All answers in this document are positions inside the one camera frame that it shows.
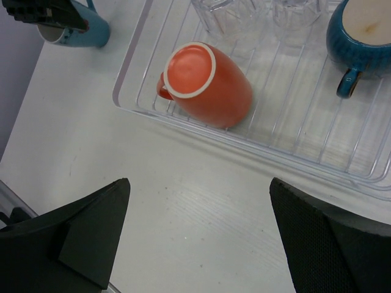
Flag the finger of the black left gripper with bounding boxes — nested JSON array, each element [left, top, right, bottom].
[[4, 0, 87, 31]]

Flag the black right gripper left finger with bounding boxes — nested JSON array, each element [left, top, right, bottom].
[[1, 178, 131, 292]]

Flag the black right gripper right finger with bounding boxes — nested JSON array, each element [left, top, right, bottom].
[[269, 178, 390, 292]]

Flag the light blue textured mug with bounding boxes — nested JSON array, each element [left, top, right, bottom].
[[37, 0, 111, 48]]

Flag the orange ceramic mug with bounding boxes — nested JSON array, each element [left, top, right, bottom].
[[156, 42, 253, 128]]

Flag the large clear glass tumbler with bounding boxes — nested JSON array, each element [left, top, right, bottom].
[[191, 0, 269, 39]]

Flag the dark blue ribbed mug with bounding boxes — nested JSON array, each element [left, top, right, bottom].
[[326, 0, 390, 98]]

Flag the small clear glass cup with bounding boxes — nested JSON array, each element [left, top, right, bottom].
[[272, 0, 327, 31]]

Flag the aluminium mounting rail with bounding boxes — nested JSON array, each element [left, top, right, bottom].
[[0, 181, 38, 229]]

